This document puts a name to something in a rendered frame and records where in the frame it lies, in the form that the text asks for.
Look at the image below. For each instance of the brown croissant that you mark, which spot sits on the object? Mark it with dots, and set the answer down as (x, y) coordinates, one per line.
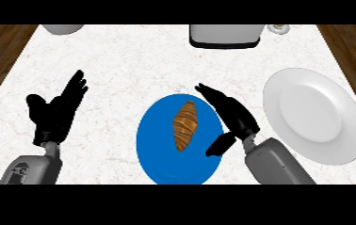
(185, 126)

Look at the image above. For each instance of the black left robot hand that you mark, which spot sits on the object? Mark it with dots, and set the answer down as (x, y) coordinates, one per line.
(55, 112)

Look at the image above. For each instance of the grey round bowl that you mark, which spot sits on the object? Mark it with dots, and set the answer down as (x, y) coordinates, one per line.
(62, 28)

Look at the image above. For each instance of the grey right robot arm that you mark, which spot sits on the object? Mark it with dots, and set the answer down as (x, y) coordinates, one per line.
(275, 163)

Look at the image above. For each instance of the white plate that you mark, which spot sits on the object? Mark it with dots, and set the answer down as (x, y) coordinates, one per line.
(308, 115)

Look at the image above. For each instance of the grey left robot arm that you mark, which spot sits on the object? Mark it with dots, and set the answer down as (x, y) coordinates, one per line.
(34, 167)

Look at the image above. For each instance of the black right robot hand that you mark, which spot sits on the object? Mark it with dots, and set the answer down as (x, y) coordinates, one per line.
(234, 112)

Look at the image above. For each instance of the white appliance with black base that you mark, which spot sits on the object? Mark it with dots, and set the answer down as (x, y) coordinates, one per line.
(225, 35)

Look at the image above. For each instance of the blue plate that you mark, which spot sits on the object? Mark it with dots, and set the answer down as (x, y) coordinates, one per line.
(161, 150)

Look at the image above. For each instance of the small white round object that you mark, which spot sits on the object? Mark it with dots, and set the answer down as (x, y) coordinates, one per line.
(280, 28)

